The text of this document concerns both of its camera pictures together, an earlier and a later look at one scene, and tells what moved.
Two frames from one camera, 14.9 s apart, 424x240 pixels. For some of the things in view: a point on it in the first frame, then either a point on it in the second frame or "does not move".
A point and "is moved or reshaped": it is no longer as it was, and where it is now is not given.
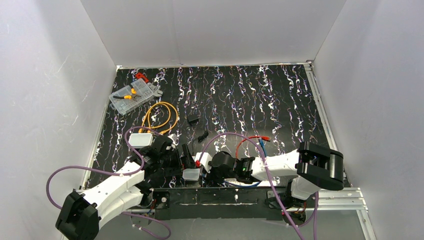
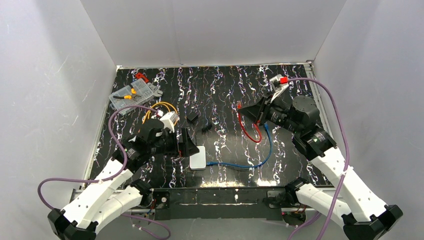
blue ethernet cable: [265, 155] is moved or reshaped
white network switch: [191, 174] is moved or reshaped
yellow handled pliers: [129, 97] does not move
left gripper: [177, 158] → [182, 145]
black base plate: [222, 203] does not move
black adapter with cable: [193, 119] is moved or reshaped
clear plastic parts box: [128, 98] does not move
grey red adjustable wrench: [156, 90] does not move
